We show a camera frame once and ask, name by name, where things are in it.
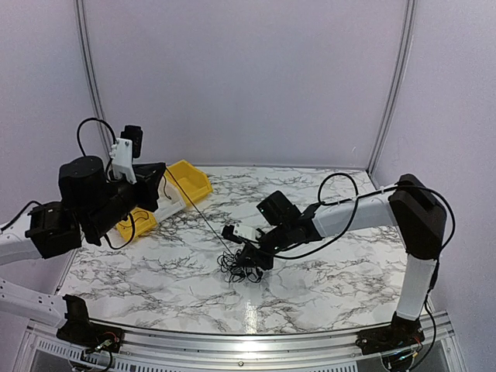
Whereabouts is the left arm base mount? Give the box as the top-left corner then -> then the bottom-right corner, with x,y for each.
57,294 -> 124,353

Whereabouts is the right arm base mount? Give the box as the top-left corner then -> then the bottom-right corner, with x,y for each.
355,312 -> 425,355

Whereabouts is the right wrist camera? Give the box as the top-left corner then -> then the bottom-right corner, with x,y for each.
222,223 -> 262,244

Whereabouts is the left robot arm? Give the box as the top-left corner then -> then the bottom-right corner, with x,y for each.
1,118 -> 166,345

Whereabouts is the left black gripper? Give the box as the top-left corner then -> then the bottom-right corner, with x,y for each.
84,161 -> 164,239

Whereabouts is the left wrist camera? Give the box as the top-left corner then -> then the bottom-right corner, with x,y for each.
110,125 -> 143,184

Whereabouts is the cable bundle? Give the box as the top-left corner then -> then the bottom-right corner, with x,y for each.
216,250 -> 267,284

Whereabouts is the aluminium front rail frame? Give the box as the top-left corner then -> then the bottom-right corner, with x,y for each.
11,317 -> 458,372

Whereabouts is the right corner aluminium post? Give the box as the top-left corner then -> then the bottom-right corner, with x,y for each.
366,0 -> 418,178

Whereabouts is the yellow bin near left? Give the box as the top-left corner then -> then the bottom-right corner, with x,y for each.
115,208 -> 157,240

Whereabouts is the left corner aluminium post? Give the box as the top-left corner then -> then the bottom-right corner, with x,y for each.
75,0 -> 113,164

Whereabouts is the yellow bin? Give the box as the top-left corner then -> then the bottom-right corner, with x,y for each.
115,208 -> 157,240
165,160 -> 213,207

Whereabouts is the yellow bin far right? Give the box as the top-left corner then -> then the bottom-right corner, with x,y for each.
165,160 -> 213,207

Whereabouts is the white translucent bin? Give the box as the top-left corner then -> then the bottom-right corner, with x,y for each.
153,175 -> 186,222

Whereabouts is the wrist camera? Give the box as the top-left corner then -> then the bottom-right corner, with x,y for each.
222,223 -> 262,244
110,125 -> 143,184

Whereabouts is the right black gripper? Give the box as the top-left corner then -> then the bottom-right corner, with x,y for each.
236,222 -> 293,271

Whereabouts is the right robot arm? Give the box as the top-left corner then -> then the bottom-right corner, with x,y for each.
233,174 -> 456,347

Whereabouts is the corner aluminium post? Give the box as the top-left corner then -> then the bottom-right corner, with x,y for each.
75,0 -> 113,164
366,0 -> 418,178

